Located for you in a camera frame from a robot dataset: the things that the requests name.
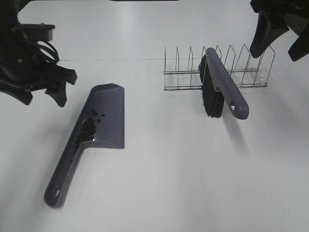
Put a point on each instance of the chrome wire dish rack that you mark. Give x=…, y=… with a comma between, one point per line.
x=239, y=66

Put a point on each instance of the pile of coffee beans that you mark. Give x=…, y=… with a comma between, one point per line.
x=88, y=129

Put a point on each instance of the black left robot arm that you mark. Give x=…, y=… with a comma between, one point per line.
x=9, y=10

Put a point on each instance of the purple hand brush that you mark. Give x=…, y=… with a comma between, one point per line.
x=218, y=88

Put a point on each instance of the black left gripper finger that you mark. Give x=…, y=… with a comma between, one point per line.
x=57, y=91
x=20, y=92

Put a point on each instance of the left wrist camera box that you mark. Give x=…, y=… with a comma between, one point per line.
x=37, y=32

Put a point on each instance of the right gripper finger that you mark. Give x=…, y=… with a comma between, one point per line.
x=300, y=47
x=269, y=28

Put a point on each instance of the purple plastic dustpan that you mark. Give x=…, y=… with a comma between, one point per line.
x=108, y=99

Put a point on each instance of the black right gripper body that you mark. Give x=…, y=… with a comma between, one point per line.
x=295, y=13

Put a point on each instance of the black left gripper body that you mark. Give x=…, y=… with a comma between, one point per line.
x=31, y=63

